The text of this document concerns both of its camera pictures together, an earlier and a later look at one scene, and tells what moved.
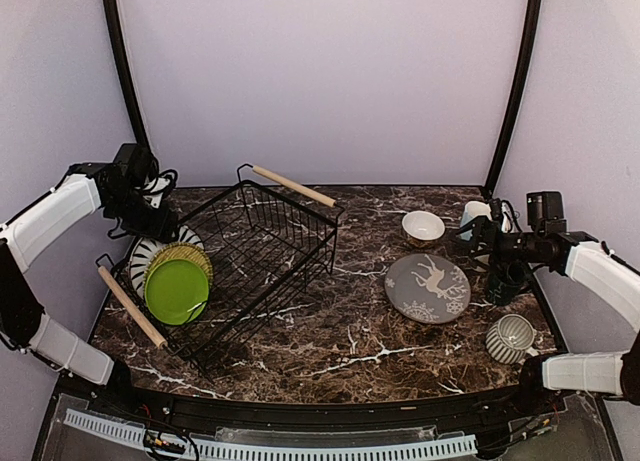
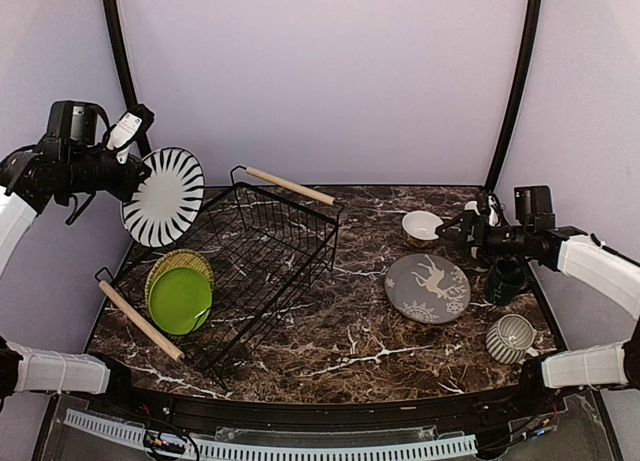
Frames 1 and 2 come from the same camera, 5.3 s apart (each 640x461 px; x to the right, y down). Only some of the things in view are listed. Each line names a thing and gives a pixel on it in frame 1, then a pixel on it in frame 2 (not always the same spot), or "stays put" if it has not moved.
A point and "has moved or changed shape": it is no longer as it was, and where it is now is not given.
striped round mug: [508, 340] stays put
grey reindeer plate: [427, 288] stays put
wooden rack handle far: [294, 186] stays put
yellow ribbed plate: [182, 251] has moved or changed shape
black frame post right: [533, 13] stays put
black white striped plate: [144, 248] to [168, 201]
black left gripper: [161, 227] to [134, 172]
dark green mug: [505, 280] stays put
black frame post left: [111, 13] stays put
